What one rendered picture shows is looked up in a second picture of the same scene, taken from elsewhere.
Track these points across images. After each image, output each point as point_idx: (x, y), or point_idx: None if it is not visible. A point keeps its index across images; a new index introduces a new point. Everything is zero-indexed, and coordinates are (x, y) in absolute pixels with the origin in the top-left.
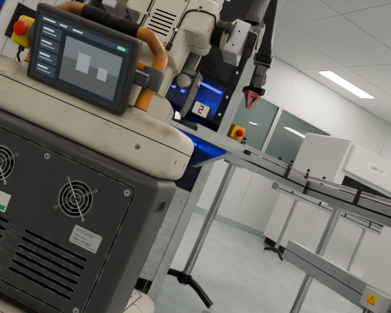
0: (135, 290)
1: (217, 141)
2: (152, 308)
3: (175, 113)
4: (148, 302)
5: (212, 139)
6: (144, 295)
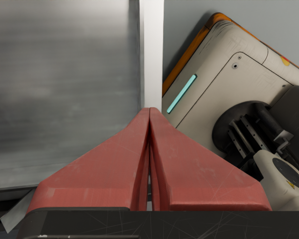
0: (231, 55)
1: (162, 88)
2: (246, 35)
3: (15, 223)
4: (248, 44)
5: (161, 105)
6: (238, 48)
